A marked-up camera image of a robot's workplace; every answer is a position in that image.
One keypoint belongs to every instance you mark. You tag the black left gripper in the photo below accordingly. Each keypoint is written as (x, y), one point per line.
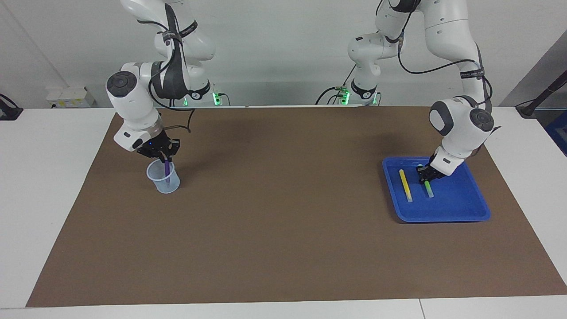
(433, 170)

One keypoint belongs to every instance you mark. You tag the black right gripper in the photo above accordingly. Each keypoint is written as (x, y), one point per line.
(157, 146)

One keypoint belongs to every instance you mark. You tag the green pen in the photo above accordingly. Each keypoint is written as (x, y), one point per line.
(429, 189)

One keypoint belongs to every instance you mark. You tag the purple pen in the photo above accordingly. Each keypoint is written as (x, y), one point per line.
(167, 173)

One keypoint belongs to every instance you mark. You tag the yellow pen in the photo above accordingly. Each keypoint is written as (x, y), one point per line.
(405, 186)

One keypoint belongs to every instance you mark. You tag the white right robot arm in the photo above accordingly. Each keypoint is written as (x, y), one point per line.
(133, 102)

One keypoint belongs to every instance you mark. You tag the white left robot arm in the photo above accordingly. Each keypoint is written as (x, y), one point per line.
(460, 128)

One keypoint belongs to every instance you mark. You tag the blue plastic tray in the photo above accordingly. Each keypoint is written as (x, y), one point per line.
(452, 204)

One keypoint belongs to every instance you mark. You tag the clear plastic cup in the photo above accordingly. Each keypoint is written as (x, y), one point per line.
(168, 188)

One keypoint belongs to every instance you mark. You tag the white power strip box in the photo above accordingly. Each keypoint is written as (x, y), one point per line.
(71, 96)

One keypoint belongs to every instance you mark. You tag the brown table mat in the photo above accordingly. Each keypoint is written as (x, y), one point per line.
(266, 243)

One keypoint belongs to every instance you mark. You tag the blue box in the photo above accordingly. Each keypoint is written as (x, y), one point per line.
(559, 133)

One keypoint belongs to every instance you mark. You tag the black stand pole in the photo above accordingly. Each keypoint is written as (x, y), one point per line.
(542, 95)

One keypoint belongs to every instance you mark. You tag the black clamp mount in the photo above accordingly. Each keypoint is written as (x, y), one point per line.
(9, 110)

